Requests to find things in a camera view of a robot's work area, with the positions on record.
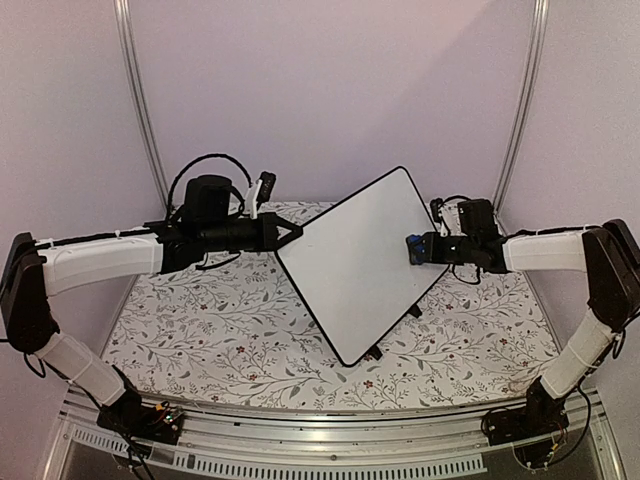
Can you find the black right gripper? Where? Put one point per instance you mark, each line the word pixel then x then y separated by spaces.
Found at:
pixel 432 252

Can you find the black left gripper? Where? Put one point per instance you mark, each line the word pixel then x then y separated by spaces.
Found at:
pixel 268 236

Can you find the blue whiteboard eraser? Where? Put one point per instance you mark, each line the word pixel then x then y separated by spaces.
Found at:
pixel 416 249

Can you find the white whiteboard black frame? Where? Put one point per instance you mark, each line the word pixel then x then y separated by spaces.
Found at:
pixel 351 265

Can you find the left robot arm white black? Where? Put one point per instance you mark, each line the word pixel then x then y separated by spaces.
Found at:
pixel 39 275

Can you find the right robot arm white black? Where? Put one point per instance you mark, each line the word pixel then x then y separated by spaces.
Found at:
pixel 589 270

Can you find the floral patterned table mat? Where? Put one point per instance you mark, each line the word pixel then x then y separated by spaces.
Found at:
pixel 239 334

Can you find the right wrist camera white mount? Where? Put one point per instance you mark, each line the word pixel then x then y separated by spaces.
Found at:
pixel 446 216

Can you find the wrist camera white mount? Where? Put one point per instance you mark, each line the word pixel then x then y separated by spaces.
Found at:
pixel 259 193
pixel 446 216

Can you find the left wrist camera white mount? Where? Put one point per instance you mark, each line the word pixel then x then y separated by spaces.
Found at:
pixel 259 193

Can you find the black wire whiteboard stand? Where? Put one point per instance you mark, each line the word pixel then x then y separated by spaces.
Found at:
pixel 374 352

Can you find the front aluminium rail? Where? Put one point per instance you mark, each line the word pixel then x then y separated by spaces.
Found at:
pixel 230 442

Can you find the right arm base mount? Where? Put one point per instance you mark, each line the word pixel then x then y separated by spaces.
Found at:
pixel 540 423

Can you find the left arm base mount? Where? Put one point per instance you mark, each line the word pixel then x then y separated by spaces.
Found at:
pixel 161 423

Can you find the left aluminium frame post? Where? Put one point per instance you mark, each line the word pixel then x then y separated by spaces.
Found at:
pixel 135 81

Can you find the aluminium frame post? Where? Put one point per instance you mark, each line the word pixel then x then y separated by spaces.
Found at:
pixel 526 94
pixel 135 81

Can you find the right aluminium frame post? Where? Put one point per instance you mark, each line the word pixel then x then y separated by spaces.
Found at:
pixel 526 94

